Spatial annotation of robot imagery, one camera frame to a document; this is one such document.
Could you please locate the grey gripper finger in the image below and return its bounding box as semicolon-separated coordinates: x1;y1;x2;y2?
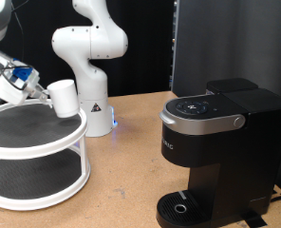
32;84;50;103

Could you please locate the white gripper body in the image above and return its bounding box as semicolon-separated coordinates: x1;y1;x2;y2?
0;44;34;106

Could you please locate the white mug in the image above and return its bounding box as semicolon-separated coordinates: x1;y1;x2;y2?
40;79;81;119

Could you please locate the black Keurig coffee machine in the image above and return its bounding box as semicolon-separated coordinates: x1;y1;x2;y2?
156;78;281;228

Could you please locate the white two-tier turntable shelf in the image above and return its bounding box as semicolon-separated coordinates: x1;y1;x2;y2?
0;98;91;212

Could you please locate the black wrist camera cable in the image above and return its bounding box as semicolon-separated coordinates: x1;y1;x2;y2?
0;0;34;93

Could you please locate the aluminium frame post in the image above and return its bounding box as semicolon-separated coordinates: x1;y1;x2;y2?
170;0;181;93

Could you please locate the black power cord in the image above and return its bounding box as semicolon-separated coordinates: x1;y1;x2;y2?
269;189;281;203

